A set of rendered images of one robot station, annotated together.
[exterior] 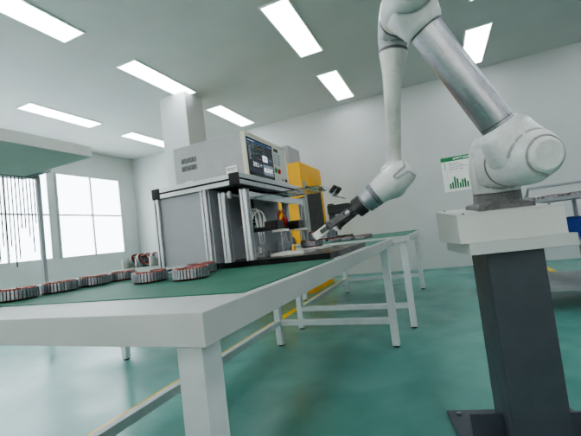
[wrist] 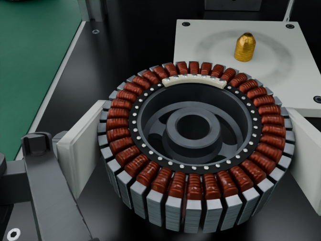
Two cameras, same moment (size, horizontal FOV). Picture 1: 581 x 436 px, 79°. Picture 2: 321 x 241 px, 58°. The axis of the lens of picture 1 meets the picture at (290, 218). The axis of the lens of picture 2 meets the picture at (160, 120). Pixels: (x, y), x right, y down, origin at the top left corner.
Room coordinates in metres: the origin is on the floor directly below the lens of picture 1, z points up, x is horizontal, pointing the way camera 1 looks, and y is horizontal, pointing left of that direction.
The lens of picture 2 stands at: (1.35, -0.22, 0.98)
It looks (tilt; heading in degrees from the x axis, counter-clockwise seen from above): 49 degrees down; 73
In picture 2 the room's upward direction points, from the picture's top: 2 degrees counter-clockwise
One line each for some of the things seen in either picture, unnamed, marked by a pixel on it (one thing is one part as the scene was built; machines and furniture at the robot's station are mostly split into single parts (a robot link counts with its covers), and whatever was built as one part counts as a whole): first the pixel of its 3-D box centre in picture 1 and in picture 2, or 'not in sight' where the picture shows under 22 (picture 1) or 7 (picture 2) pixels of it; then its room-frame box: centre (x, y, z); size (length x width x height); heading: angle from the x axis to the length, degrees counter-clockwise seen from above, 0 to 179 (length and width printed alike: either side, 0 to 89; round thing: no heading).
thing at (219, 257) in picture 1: (252, 225); not in sight; (1.72, 0.19, 0.92); 0.66 x 0.01 x 0.30; 157
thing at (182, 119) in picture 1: (191, 198); not in sight; (5.61, 1.54, 1.65); 0.50 x 0.45 x 3.30; 67
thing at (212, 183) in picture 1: (236, 193); not in sight; (1.74, 0.25, 1.09); 0.68 x 0.44 x 0.05; 157
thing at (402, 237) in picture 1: (367, 271); not in sight; (3.89, -0.77, 0.37); 1.85 x 1.10 x 0.75; 157
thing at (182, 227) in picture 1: (183, 234); not in sight; (1.47, 0.45, 0.91); 0.28 x 0.03 x 0.32; 67
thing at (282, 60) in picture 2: (293, 252); (241, 60); (1.51, 0.00, 0.78); 0.15 x 0.15 x 0.01; 67
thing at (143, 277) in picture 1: (150, 276); not in sight; (1.16, 0.48, 0.77); 0.11 x 0.11 x 0.04
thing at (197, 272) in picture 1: (190, 272); not in sight; (1.08, 0.32, 0.77); 0.11 x 0.11 x 0.04
